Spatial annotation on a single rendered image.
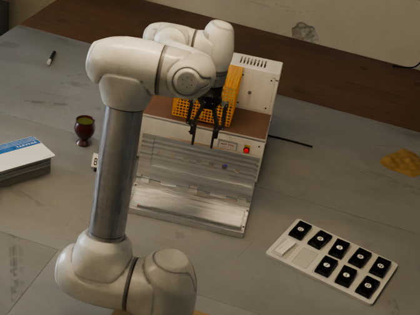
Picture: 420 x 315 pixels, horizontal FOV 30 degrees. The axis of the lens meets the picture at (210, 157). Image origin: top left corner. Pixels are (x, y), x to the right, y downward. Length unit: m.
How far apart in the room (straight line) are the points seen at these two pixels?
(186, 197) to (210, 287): 0.47
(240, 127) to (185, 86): 1.15
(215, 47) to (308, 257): 0.81
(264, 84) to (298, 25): 1.39
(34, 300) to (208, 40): 0.97
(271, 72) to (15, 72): 1.24
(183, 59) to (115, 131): 0.26
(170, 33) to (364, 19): 2.09
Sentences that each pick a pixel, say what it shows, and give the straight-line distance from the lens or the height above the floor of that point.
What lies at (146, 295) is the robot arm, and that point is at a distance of 2.16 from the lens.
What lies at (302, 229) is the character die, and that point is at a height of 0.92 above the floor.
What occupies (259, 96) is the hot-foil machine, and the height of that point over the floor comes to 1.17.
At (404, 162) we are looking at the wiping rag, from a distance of 3.51.
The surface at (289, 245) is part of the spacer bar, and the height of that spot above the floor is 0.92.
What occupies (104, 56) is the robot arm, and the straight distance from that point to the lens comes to 1.99.
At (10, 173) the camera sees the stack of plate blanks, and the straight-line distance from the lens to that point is 2.91.
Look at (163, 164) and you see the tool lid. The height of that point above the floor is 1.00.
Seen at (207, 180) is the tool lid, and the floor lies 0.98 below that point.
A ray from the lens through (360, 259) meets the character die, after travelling 2.81.
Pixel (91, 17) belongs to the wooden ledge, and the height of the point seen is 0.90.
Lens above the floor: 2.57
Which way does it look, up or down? 31 degrees down
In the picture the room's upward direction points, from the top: 10 degrees clockwise
